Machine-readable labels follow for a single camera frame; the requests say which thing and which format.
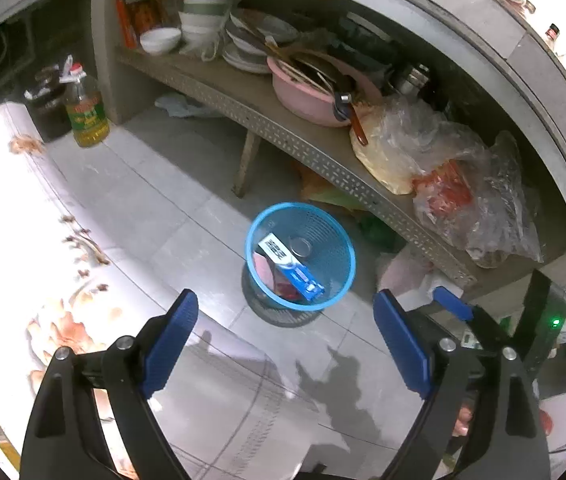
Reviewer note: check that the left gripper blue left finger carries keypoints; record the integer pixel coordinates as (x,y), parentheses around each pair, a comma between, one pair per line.
(162,340)

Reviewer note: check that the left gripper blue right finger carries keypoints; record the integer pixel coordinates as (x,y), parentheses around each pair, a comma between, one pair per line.
(403,343)

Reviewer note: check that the pink round item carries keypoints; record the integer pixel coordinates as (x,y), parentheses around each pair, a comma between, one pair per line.
(264,270)

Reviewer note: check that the blue white toothpaste box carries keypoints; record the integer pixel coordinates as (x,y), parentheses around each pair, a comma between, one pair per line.
(295,273)

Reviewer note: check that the blue mesh trash basket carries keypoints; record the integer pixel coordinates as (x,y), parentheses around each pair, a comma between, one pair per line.
(332,262)

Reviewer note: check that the floral tablecloth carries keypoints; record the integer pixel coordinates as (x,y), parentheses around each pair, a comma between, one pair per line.
(226,411)

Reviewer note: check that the clear bag with food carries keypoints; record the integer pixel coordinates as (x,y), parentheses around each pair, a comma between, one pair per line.
(471,194)

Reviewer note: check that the white rag on floor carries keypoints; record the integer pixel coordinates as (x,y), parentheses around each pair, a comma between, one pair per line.
(179,106)

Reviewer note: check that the cooking oil bottle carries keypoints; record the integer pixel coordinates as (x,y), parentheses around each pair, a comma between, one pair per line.
(85,107)

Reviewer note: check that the dark ceramic jar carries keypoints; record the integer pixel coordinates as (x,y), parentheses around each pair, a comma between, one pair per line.
(45,101)

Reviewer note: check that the pink basin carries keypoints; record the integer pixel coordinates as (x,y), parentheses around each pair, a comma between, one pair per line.
(314,105)

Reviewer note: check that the white bowl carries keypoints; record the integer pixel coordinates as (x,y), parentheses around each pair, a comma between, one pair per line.
(160,40)

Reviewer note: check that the stack of plates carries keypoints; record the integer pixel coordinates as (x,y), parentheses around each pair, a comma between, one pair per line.
(248,31)

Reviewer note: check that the stack of bowls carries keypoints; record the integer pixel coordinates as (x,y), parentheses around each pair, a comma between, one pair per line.
(202,22)

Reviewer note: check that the red booklet on shelf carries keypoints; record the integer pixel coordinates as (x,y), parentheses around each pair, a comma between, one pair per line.
(136,17)

